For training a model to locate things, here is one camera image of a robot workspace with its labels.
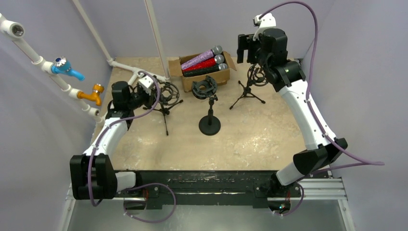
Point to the purple glitter microphone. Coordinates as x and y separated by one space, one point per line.
214 53

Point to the orange water tap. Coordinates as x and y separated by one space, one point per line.
97 90

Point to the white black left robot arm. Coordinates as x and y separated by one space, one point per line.
92 173

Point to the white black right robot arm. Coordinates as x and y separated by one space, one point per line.
269 52

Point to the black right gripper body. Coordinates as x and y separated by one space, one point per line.
241 48

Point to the blue water tap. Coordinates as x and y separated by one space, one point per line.
62 65

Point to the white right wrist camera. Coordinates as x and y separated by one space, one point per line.
263 23

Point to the white PVC pipe frame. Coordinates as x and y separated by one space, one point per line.
15 32

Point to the tripod shock mount stand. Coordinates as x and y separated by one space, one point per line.
255 77
169 97

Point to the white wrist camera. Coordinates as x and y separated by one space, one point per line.
263 23
147 84

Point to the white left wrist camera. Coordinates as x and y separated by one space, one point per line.
147 84

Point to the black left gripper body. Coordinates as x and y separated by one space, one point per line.
150 98

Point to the red glitter microphone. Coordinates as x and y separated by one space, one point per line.
204 64

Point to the black glitter microphone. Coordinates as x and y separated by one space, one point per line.
204 71

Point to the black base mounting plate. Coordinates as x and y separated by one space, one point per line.
254 188

